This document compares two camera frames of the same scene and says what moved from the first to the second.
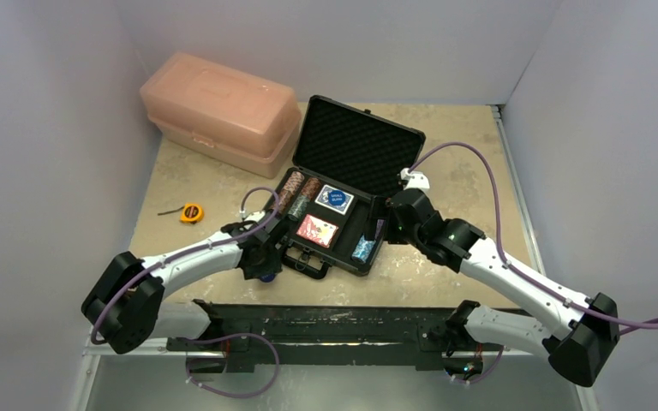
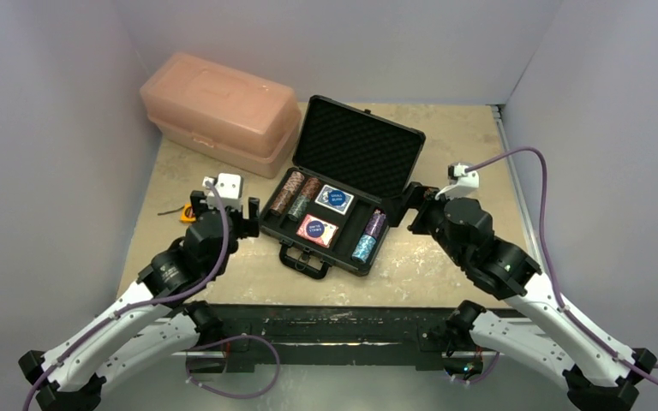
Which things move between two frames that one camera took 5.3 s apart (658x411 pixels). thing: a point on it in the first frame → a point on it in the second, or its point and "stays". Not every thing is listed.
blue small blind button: x=337 y=197 stays
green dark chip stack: x=298 y=207 stays
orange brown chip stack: x=290 y=192 stays
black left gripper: x=271 y=266 → x=247 y=226
